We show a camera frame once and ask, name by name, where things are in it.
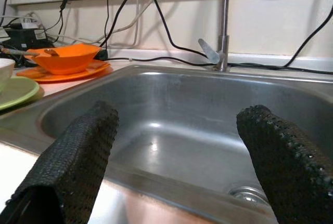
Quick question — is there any steel drain strainer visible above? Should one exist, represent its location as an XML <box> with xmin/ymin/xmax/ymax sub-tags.
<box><xmin>228</xmin><ymin>186</ymin><xmax>270</xmax><ymax>207</ymax></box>

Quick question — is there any steel faucet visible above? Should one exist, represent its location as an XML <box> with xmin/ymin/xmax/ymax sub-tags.
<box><xmin>198</xmin><ymin>0</ymin><xmax>231</xmax><ymax>72</ymax></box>

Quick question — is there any orange plate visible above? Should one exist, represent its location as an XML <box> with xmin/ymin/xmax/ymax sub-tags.
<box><xmin>16</xmin><ymin>60</ymin><xmax>113</xmax><ymax>83</ymax></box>

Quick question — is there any green plate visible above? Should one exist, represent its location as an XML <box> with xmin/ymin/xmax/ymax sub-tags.
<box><xmin>0</xmin><ymin>76</ymin><xmax>40</xmax><ymax>111</ymax></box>

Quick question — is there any stainless steel sink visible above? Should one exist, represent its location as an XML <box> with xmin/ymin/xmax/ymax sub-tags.
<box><xmin>0</xmin><ymin>64</ymin><xmax>333</xmax><ymax>224</ymax></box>

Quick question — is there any black power adapter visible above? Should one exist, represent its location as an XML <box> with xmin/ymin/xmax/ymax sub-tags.
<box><xmin>4</xmin><ymin>28</ymin><xmax>54</xmax><ymax>50</ymax></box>

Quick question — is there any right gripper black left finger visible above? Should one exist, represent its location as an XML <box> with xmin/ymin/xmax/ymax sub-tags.
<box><xmin>0</xmin><ymin>100</ymin><xmax>120</xmax><ymax>224</ymax></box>

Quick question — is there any metal spoon wooden handle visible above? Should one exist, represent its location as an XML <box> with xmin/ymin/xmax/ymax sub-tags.
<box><xmin>0</xmin><ymin>47</ymin><xmax>60</xmax><ymax>58</ymax></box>

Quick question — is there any white bowl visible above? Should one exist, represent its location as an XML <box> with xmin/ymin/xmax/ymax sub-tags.
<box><xmin>0</xmin><ymin>58</ymin><xmax>16</xmax><ymax>92</ymax></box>

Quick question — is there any black power cable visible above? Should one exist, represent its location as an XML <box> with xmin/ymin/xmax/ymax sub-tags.
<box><xmin>283</xmin><ymin>7</ymin><xmax>333</xmax><ymax>68</ymax></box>
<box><xmin>105</xmin><ymin>57</ymin><xmax>333</xmax><ymax>75</ymax></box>
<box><xmin>0</xmin><ymin>0</ymin><xmax>24</xmax><ymax>27</ymax></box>
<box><xmin>150</xmin><ymin>0</ymin><xmax>210</xmax><ymax>59</ymax></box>
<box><xmin>100</xmin><ymin>0</ymin><xmax>157</xmax><ymax>49</ymax></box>

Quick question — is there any orange bowl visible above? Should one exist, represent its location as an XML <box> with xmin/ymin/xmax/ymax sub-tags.
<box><xmin>24</xmin><ymin>44</ymin><xmax>101</xmax><ymax>75</ymax></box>

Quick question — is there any white cable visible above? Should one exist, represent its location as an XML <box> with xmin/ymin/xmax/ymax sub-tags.
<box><xmin>96</xmin><ymin>0</ymin><xmax>176</xmax><ymax>47</ymax></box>

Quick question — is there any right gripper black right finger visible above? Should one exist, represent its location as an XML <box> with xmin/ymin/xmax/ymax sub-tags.
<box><xmin>236</xmin><ymin>104</ymin><xmax>333</xmax><ymax>224</ymax></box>

